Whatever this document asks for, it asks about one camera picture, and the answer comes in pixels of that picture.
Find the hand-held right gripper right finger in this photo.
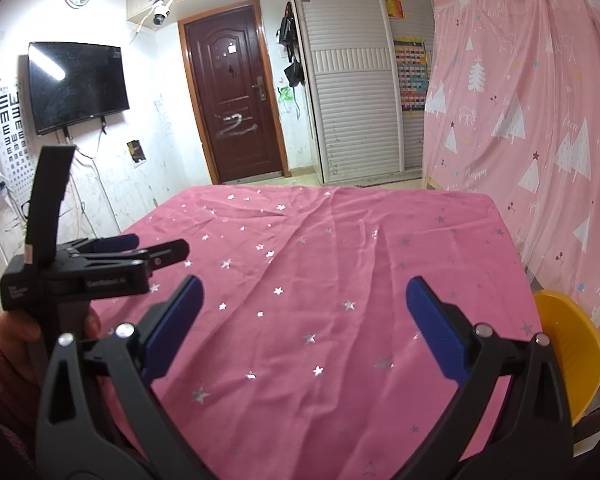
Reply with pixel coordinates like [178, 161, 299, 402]
[405, 275, 573, 480]

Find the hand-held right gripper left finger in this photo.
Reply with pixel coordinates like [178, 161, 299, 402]
[36, 275, 216, 480]

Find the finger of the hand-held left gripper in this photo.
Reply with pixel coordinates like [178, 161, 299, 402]
[62, 233, 138, 261]
[87, 239, 191, 273]

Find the yellow plastic basin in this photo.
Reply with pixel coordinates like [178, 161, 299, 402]
[532, 290, 600, 426]

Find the person's left hand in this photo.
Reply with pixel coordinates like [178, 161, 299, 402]
[0, 302, 102, 361]

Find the pink star tablecloth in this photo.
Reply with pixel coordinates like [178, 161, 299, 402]
[87, 184, 546, 480]

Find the eye chart poster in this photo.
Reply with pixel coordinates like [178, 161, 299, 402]
[0, 79, 36, 201]

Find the dark brown door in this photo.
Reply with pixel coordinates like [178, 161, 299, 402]
[178, 0, 291, 184]

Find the pink tree print curtain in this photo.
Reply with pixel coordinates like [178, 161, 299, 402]
[422, 0, 600, 341]

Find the white louvered wardrobe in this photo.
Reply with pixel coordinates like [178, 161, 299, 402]
[289, 0, 438, 185]

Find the colourful grid chart poster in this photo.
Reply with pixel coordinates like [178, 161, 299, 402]
[392, 35, 427, 112]

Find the white wall cable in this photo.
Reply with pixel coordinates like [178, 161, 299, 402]
[70, 130, 111, 241]

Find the black wall television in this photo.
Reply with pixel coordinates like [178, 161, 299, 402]
[28, 41, 131, 136]

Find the white security camera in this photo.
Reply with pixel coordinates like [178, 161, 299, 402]
[150, 0, 174, 27]

